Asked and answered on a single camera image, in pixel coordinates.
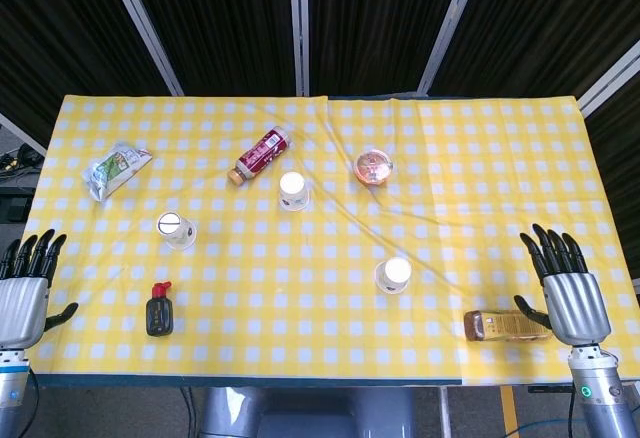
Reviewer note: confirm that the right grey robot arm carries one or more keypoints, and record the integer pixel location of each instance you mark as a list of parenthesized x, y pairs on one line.
[(605, 398)]

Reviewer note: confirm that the amber tea bottle yellow label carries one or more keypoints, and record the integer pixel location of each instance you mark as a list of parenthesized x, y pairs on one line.
[(500, 325)]

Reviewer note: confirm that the grey aluminium frame bar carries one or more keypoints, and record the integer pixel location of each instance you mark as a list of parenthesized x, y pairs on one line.
[(610, 75), (142, 28), (300, 28), (20, 133), (450, 28)]

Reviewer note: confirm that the black sauce bottle red cap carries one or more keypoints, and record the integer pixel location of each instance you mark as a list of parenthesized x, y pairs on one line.
[(159, 315)]

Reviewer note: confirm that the paper cup with black line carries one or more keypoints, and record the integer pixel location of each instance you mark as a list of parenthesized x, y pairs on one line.
[(175, 230)]

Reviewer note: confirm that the white floral paper cup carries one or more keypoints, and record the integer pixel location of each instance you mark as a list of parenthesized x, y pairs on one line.
[(294, 193), (393, 275)]

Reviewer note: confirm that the orange lidded bowl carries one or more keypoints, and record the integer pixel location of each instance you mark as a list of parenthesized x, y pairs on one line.
[(374, 168)]

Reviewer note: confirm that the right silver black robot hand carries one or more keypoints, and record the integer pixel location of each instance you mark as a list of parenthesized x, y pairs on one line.
[(575, 298)]

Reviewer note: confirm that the yellow white checked tablecloth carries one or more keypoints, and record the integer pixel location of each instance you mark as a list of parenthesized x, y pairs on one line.
[(320, 238)]

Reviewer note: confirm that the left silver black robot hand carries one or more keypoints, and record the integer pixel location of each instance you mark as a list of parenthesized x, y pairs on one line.
[(20, 303)]

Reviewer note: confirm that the grey robot base column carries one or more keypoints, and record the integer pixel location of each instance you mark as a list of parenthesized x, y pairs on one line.
[(300, 413)]

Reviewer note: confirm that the black partition panel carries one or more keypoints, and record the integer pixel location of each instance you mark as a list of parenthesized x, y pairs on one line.
[(620, 158), (380, 23), (545, 23), (60, 33), (215, 23)]

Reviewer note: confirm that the green white snack bag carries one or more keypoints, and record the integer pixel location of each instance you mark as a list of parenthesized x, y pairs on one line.
[(115, 170)]

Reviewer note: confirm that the maroon label drink bottle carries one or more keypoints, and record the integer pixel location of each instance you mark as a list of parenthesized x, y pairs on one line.
[(260, 155)]

